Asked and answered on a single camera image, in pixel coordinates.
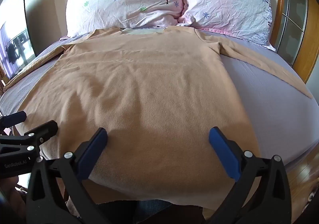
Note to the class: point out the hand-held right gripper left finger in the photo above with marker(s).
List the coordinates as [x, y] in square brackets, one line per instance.
[93, 148]

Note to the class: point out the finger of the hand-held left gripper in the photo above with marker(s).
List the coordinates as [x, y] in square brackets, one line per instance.
[13, 117]
[46, 129]

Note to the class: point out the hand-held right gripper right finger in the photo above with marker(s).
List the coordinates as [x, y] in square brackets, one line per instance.
[223, 150]

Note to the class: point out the tan long-sleeved shirt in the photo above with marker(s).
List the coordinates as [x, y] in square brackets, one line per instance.
[139, 99]

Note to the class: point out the lilac bed sheet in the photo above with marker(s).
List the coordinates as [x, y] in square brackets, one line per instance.
[261, 104]

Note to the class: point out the wooden framed glass door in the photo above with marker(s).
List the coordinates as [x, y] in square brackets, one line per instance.
[291, 14]

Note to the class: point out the wall mirror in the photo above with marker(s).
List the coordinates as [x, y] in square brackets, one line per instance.
[15, 49]

